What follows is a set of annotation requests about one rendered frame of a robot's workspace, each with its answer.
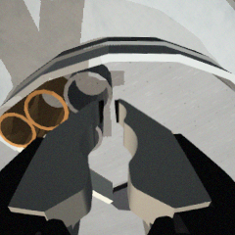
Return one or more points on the grey metal bushing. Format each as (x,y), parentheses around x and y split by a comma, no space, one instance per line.
(98,133)
(76,100)

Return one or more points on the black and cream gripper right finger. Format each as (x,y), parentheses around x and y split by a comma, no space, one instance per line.
(169,176)

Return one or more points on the grey round turntable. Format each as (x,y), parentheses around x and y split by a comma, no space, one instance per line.
(148,73)

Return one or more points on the bronze bushing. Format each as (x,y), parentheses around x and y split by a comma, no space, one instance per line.
(42,132)
(15,130)
(42,114)

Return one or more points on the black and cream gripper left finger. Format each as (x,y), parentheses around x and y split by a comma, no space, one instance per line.
(49,178)

